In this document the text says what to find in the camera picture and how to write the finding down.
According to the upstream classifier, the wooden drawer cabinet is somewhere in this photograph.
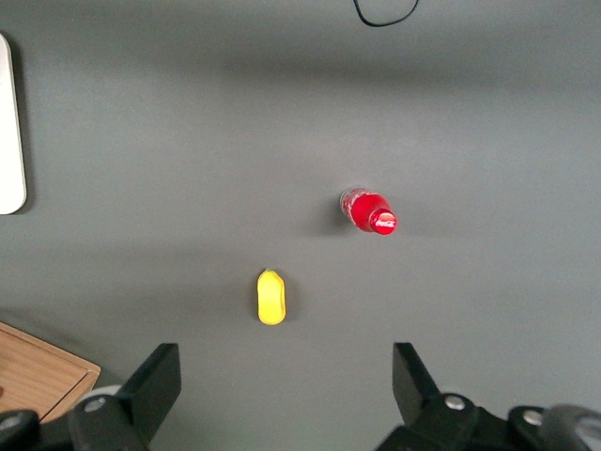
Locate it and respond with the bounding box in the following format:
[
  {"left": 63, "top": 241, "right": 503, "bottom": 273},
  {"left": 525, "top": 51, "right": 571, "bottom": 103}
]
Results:
[{"left": 0, "top": 320, "right": 101, "bottom": 425}]

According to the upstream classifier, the red cola bottle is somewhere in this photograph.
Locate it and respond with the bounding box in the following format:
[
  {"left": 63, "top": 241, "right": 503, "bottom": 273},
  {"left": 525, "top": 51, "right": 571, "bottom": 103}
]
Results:
[{"left": 338, "top": 185, "right": 399, "bottom": 239}]

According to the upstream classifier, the black looped table cable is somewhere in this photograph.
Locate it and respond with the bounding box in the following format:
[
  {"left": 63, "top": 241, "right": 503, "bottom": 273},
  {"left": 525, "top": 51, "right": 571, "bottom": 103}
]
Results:
[{"left": 351, "top": 0, "right": 422, "bottom": 27}]

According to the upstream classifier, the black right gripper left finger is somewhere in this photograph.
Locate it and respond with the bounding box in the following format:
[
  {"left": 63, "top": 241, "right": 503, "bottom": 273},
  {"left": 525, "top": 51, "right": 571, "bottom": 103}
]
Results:
[{"left": 69, "top": 342, "right": 183, "bottom": 451}]

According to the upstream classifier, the yellow lemon toy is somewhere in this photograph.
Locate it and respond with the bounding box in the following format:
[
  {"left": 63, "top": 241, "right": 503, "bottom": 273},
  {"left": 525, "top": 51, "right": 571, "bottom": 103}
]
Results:
[{"left": 255, "top": 268, "right": 288, "bottom": 326}]

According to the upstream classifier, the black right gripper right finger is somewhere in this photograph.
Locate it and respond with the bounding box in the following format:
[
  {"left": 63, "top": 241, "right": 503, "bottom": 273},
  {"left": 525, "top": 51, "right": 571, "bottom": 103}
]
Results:
[{"left": 374, "top": 342, "right": 481, "bottom": 451}]

